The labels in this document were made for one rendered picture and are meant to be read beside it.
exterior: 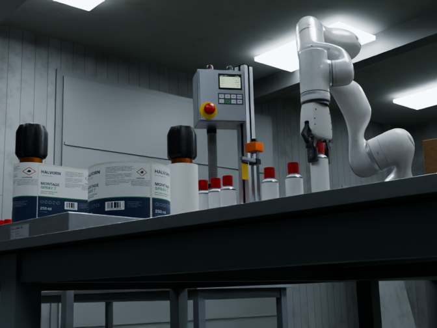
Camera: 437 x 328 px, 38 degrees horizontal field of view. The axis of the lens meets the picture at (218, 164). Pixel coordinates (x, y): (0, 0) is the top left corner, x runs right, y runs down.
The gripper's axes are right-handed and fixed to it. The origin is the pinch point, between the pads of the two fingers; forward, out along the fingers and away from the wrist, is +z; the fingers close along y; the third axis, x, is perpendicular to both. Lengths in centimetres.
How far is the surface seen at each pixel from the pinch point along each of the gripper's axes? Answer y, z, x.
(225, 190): 1.9, 5.2, -33.9
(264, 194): 2.2, 8.5, -18.1
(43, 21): -165, -229, -416
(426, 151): -17.5, 0.0, 24.0
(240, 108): -10.7, -24.9, -37.5
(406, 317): -676, 74, -318
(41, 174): 59, 5, -47
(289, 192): 2.4, 9.1, -8.9
